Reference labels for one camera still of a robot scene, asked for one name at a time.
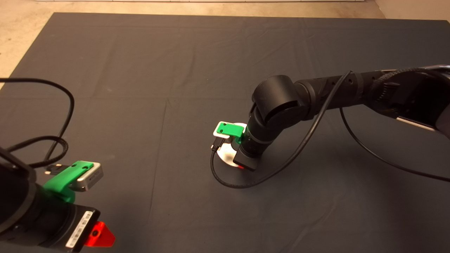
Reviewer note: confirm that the round metal carrier plate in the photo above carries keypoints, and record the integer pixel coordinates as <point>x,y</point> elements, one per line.
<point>225,154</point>

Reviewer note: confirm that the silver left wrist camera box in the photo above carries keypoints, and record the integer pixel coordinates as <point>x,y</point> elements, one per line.
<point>90,177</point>

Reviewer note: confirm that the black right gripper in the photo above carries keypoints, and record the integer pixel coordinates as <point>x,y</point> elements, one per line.
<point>249,160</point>

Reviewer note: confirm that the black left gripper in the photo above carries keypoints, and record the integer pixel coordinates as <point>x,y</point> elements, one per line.
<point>59,226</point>

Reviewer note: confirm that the green right camera mount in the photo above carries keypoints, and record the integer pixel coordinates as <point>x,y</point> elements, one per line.
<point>230,128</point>

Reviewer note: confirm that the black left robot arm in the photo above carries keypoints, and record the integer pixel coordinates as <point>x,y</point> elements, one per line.
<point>17,200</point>

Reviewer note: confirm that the green left camera mount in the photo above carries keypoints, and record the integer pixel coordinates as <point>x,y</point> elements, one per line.
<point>65,176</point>

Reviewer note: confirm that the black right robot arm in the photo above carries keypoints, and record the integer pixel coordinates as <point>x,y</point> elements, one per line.
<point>276,96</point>

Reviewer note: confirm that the dark grey table cloth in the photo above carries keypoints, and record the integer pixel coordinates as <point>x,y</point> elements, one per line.
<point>140,52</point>

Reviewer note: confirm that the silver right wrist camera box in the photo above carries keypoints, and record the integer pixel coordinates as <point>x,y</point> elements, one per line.
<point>220,134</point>

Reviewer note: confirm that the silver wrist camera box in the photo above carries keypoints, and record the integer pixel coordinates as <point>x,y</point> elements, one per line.
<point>90,177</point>
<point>220,134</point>

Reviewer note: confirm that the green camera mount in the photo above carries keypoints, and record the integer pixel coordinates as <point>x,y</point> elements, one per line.
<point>230,128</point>
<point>65,176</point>

